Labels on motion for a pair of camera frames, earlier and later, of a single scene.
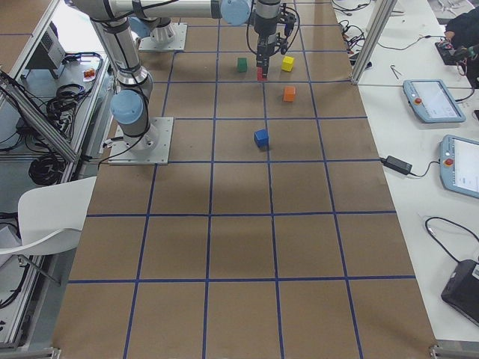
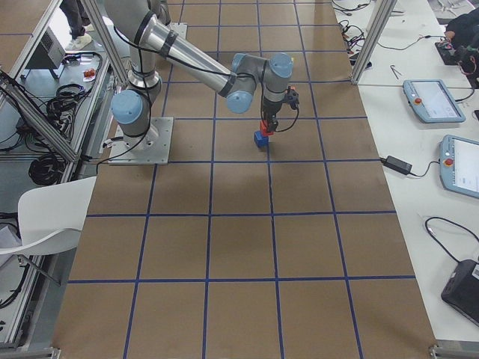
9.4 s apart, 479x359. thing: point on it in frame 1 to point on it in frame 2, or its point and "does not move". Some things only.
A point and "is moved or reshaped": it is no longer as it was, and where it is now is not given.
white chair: [51, 217] does not move
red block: [260, 75] is moved or reshaped
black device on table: [461, 291] does not move
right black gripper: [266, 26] to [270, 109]
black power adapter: [397, 164] does not move
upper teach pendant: [432, 101] does not move
